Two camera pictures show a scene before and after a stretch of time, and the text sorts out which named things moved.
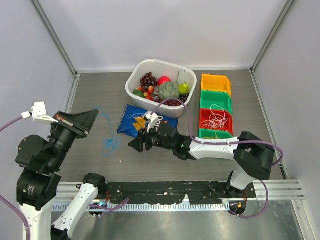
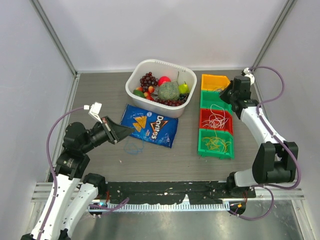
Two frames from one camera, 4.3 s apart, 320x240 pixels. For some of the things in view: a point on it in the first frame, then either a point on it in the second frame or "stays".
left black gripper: x=81 y=123 to x=115 y=132
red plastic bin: x=219 y=119 stays
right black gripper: x=138 y=144 to x=223 y=95
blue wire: x=110 y=145 to x=127 y=143
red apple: x=162 y=79 stays
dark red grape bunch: x=148 y=80 stays
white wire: x=218 y=114 stays
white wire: x=215 y=122 stays
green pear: x=184 y=89 stays
